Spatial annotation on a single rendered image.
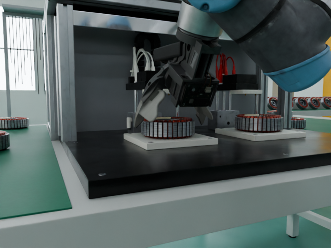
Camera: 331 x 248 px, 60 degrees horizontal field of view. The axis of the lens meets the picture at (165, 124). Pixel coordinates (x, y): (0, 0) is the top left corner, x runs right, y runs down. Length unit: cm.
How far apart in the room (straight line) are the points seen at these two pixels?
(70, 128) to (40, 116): 632
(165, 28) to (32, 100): 632
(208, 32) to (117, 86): 42
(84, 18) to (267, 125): 46
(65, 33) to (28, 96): 631
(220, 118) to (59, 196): 55
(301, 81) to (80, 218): 30
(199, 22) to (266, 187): 26
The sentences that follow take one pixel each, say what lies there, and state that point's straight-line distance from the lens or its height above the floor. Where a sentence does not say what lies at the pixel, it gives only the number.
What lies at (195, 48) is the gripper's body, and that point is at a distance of 47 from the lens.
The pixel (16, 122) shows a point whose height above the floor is 77.
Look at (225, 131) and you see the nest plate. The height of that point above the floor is 78.
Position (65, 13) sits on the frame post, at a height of 103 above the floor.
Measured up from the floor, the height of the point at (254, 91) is 88.
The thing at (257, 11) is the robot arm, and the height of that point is 96.
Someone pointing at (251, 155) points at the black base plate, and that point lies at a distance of 49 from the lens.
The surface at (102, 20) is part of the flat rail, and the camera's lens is 67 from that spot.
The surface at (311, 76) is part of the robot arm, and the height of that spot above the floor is 89.
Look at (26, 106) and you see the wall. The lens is 695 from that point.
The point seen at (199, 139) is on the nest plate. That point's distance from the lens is 55.
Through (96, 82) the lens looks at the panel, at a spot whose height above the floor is 90.
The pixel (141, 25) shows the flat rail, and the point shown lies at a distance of 69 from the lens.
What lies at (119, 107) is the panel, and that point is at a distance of 82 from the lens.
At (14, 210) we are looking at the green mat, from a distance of 34.
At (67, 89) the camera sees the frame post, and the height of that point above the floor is 88.
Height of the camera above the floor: 86
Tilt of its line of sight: 6 degrees down
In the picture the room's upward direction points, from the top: straight up
